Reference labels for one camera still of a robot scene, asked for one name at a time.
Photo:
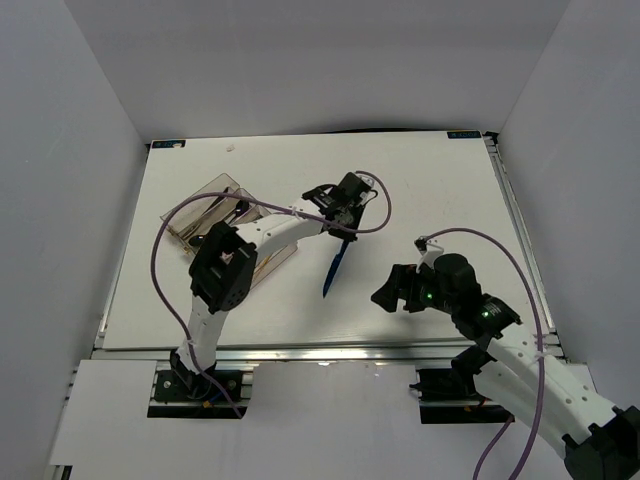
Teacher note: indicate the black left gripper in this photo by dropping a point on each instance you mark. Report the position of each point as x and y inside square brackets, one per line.
[346, 235]

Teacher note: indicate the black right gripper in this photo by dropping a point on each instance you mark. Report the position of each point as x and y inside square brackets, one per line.
[401, 284]

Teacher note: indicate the blue metallic knife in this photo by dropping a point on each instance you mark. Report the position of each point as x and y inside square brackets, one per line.
[333, 268]

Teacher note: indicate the yellow chopstick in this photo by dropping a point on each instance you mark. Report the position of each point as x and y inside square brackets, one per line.
[265, 268]

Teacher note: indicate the black round spoon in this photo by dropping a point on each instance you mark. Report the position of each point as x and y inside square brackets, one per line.
[239, 210]

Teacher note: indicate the black knife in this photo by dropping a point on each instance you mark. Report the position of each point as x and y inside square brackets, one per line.
[214, 204]

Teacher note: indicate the black long spoon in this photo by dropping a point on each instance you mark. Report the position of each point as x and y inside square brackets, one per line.
[197, 241]

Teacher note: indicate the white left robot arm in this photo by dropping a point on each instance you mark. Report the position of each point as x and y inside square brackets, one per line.
[223, 268]

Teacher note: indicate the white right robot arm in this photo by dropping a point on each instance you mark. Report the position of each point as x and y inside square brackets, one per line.
[595, 438]

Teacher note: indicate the right blue corner label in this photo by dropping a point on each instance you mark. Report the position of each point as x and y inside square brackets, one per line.
[464, 134]

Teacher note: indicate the blue corner label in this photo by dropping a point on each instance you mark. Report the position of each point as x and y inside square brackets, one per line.
[168, 144]
[464, 134]

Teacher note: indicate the clear plastic compartment organizer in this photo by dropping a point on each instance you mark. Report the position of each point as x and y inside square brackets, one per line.
[191, 221]

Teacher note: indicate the left blue corner label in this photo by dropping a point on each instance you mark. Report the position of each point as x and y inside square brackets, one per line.
[168, 144]

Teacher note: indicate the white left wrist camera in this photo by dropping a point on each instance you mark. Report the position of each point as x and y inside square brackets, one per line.
[369, 191]

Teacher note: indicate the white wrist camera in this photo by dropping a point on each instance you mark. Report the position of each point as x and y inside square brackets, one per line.
[369, 191]
[429, 252]

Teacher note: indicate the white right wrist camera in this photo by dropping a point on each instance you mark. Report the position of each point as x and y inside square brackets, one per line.
[429, 252]

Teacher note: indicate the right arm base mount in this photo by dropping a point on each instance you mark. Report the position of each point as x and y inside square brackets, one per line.
[449, 395]

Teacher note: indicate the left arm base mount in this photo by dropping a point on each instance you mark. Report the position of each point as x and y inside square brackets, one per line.
[171, 399]

